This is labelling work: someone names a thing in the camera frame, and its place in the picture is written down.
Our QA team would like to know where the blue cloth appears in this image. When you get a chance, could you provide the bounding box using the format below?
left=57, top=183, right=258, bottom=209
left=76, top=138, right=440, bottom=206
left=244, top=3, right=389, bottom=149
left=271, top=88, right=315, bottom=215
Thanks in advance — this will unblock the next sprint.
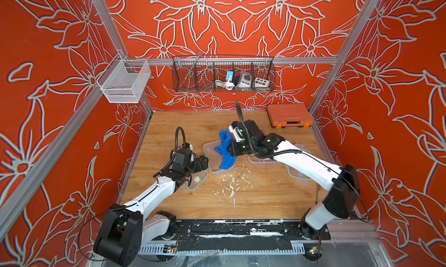
left=214, top=130, right=236, bottom=170

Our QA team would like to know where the white coiled cable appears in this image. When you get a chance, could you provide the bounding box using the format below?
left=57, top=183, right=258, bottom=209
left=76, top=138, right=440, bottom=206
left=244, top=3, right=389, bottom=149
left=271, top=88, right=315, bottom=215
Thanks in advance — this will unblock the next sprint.
left=214, top=79, right=235, bottom=91

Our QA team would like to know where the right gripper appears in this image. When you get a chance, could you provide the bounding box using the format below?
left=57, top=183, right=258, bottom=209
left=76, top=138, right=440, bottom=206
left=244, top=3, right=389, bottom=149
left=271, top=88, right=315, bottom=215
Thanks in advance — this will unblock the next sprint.
left=223, top=140, right=256, bottom=157

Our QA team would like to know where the black wire basket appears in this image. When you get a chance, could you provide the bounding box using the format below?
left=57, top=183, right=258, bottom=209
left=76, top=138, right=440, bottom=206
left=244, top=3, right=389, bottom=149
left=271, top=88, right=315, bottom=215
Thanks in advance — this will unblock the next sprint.
left=172, top=54, right=276, bottom=93

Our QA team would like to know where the white button box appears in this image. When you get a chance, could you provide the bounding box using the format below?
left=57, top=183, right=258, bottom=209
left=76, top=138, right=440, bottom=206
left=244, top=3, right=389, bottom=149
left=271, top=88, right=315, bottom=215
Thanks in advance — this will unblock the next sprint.
left=254, top=77, right=269, bottom=90

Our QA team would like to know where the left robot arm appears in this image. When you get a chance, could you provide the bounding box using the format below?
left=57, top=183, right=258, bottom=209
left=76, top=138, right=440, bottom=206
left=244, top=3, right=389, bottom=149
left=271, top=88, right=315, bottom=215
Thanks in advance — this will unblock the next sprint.
left=93, top=142, right=209, bottom=267

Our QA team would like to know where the white power adapter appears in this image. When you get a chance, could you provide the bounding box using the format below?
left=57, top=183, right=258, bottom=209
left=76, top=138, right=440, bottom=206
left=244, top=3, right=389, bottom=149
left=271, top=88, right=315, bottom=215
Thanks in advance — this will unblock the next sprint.
left=236, top=71, right=252, bottom=89

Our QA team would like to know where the orange tool case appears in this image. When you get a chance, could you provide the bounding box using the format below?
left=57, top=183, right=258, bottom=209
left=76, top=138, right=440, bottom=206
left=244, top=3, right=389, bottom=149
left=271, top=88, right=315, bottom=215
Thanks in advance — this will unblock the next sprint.
left=267, top=103, right=314, bottom=129

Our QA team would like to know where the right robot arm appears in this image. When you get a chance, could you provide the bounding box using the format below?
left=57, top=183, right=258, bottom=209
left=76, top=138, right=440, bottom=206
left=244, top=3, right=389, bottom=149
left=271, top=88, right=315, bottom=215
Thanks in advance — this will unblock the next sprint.
left=228, top=103, right=360, bottom=240

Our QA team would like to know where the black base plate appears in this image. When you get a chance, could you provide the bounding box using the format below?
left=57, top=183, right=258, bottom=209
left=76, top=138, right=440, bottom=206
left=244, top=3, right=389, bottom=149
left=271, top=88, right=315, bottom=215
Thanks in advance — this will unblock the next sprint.
left=144, top=219, right=332, bottom=252

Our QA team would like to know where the clear lunch box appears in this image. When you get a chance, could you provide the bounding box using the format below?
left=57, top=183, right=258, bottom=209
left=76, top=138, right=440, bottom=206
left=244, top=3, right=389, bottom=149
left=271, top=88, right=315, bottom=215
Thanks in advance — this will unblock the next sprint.
left=247, top=155, right=282, bottom=167

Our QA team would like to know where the blue white small box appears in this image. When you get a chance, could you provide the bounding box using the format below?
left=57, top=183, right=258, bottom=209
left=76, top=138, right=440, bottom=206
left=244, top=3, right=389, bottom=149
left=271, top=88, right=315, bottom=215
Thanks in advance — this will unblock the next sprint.
left=226, top=71, right=233, bottom=82

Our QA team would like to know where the clear acrylic box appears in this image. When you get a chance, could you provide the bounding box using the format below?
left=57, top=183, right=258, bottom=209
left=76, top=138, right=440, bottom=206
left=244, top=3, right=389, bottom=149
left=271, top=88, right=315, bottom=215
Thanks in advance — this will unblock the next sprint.
left=96, top=55, right=152, bottom=104

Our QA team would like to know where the clear lunch box lid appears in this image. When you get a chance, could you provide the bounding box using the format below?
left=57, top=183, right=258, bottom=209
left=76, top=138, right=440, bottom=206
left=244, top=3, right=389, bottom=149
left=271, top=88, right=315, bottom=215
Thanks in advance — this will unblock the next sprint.
left=285, top=165, right=312, bottom=183

